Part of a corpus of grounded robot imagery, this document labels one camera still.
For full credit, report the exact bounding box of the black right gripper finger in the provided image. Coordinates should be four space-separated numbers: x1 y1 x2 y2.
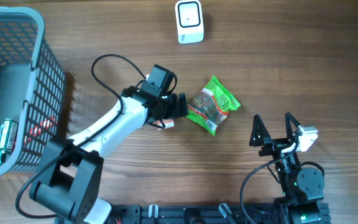
249 114 272 147
285 112 300 139

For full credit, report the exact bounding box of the green snack bag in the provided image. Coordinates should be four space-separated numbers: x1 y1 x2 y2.
186 75 241 136

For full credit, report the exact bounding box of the red Nescafe coffee stick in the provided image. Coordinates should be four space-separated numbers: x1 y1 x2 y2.
24 116 56 146

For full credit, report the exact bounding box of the green white small box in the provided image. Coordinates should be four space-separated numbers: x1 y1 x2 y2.
0 119 19 152

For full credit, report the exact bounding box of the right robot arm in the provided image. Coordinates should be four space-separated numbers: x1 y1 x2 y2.
249 112 325 223

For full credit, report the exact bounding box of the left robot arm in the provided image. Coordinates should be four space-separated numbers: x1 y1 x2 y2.
29 65 188 223

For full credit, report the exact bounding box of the white barcode scanner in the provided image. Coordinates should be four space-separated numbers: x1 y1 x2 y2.
175 0 204 44

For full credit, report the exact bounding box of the grey plastic mesh basket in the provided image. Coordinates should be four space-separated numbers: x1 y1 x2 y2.
0 6 66 176

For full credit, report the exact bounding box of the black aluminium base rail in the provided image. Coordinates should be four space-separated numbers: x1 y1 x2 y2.
105 203 331 224

